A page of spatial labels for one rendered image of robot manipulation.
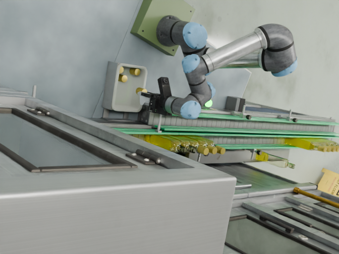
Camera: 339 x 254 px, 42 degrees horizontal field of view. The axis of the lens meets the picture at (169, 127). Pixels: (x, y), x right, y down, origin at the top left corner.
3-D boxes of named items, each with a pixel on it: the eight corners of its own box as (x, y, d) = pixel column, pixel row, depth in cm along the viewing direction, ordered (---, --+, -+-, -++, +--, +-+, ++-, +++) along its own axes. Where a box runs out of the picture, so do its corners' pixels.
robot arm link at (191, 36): (186, 15, 212) (205, 18, 202) (194, 40, 220) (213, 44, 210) (168, 27, 208) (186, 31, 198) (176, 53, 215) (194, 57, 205)
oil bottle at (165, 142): (144, 142, 218) (172, 153, 202) (146, 131, 217) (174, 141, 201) (153, 142, 222) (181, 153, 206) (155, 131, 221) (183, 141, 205)
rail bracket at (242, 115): (229, 115, 255) (247, 119, 245) (231, 102, 254) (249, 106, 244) (233, 115, 258) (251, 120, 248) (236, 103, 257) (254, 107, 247)
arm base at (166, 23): (165, 9, 216) (178, 10, 209) (184, 24, 226) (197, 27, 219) (151, 37, 215) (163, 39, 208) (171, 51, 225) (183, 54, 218)
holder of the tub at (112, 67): (100, 118, 214) (109, 121, 208) (108, 61, 210) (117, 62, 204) (128, 119, 225) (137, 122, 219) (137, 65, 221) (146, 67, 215)
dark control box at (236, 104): (224, 108, 270) (234, 111, 264) (226, 95, 269) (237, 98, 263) (233, 109, 275) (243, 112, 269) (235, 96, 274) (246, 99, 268)
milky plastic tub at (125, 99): (101, 107, 212) (111, 111, 206) (108, 60, 209) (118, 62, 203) (131, 109, 224) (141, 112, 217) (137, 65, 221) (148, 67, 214)
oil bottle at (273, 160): (255, 159, 279) (290, 171, 260) (257, 150, 279) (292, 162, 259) (260, 159, 283) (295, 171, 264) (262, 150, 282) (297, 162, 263)
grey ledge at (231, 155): (176, 160, 248) (189, 165, 240) (178, 144, 247) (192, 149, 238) (276, 156, 311) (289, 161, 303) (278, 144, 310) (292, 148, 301)
